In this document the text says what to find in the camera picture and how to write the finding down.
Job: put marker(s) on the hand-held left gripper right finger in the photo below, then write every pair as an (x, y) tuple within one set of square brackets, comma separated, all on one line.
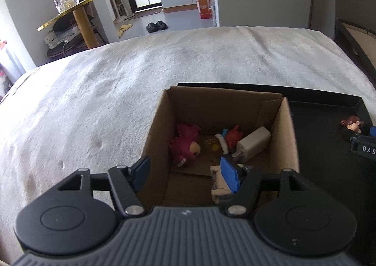
[(230, 175)]

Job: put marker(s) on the orange-haired figurine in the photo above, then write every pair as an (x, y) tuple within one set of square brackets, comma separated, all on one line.
[(233, 137)]

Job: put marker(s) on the orange carton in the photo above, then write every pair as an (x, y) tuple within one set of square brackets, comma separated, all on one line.
[(204, 9)]

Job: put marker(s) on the white power strip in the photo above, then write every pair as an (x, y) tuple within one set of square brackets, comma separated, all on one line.
[(60, 36)]

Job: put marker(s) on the black tray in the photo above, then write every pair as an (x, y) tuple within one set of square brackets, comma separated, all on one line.
[(320, 142)]

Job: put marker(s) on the brown cardboard box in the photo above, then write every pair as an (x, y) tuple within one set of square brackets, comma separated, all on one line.
[(283, 142)]

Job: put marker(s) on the white blanket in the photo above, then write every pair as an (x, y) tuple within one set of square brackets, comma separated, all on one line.
[(102, 92)]

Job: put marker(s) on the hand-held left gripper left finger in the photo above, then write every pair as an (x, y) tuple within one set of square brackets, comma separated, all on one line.
[(142, 170)]

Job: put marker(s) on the floral cloth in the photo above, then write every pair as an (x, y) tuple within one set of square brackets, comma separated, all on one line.
[(2, 75)]

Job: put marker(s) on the white charger plug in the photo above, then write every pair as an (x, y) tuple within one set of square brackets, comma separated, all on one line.
[(254, 142)]

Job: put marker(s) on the beige block figurine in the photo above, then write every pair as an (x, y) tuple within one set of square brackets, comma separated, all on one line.
[(218, 183)]

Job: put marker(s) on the yellow slippers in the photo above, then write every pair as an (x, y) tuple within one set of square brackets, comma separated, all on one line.
[(124, 28)]

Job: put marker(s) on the brown-haired figurine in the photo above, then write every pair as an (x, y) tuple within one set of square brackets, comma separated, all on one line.
[(352, 123)]

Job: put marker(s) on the red dinosaur toy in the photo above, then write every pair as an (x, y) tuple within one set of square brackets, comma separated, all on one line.
[(185, 145)]

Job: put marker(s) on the gold side table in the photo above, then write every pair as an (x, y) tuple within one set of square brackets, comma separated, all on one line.
[(83, 26)]

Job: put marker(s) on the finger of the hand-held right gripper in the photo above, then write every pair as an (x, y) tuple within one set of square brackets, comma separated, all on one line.
[(373, 131)]

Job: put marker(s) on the black frame with cardboard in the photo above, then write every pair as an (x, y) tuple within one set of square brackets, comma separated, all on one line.
[(352, 40)]

